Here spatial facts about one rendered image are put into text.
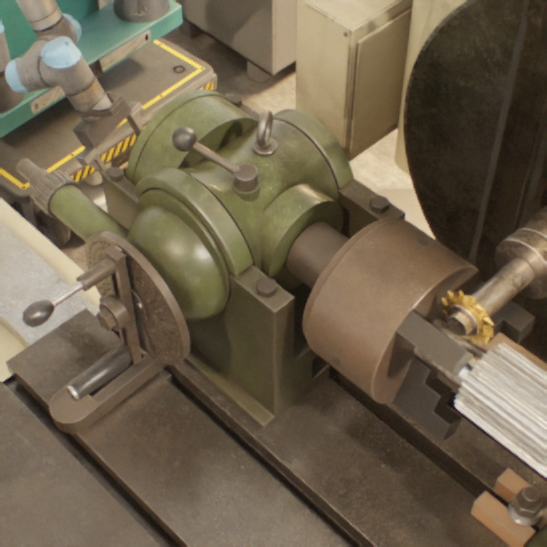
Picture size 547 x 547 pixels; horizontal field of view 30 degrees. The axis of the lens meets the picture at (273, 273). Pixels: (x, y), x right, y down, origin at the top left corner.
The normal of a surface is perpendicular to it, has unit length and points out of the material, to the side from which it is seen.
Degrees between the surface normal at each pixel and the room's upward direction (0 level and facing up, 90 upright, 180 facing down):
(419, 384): 65
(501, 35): 90
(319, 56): 90
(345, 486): 0
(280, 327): 90
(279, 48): 90
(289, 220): 26
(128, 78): 0
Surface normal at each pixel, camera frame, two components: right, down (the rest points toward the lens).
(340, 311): -0.58, 0.05
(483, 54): -0.72, 0.53
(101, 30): 0.00, -0.65
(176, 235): -0.12, -0.32
